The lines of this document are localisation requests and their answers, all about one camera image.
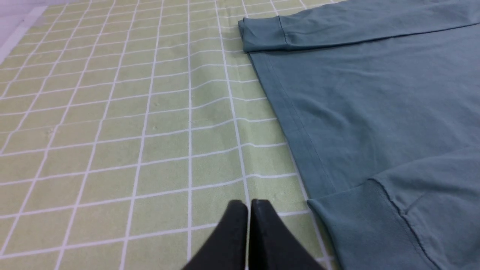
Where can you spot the green checkered tablecloth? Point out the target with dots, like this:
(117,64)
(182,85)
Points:
(126,128)

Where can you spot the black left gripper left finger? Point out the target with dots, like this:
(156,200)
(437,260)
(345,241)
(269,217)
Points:
(225,249)

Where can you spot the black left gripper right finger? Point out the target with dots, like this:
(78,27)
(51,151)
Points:
(272,246)

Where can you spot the green long sleeve shirt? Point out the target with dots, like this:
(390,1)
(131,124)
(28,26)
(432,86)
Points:
(379,102)

